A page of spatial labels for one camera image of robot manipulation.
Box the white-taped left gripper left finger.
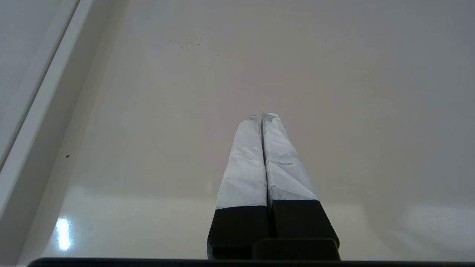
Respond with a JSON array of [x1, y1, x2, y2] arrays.
[[207, 115, 269, 260]]

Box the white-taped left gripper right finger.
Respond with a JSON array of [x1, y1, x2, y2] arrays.
[[261, 112, 340, 241]]

